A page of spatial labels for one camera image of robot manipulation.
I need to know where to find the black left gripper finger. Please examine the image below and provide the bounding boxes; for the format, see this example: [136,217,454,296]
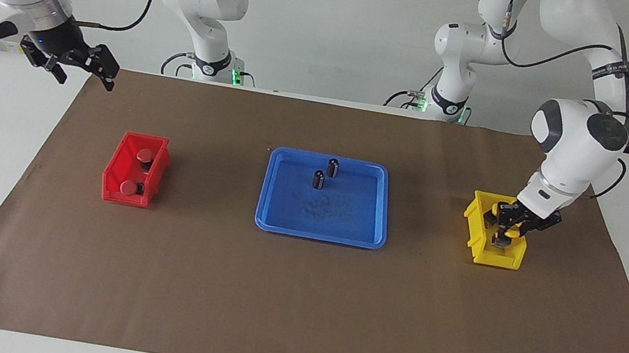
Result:
[512,217,539,244]
[490,200,518,249]

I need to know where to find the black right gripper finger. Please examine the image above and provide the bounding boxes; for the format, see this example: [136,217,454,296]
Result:
[69,40,123,93]
[17,36,74,85]

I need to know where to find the red push button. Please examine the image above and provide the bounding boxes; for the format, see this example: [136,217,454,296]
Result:
[118,179,147,199]
[134,147,157,172]

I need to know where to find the yellow plastic bin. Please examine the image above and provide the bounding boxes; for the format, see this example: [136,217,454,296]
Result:
[456,188,535,272]

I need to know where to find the red plastic bin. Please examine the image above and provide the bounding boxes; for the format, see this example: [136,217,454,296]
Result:
[98,128,175,211]

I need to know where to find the blue plastic tray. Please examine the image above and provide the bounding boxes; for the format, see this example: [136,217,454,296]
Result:
[252,144,399,251]

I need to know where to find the brown paper mat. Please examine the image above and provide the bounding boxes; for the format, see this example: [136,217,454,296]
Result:
[0,50,629,353]

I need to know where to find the black base cable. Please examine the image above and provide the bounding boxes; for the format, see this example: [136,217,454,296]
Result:
[383,59,443,115]
[160,49,196,80]

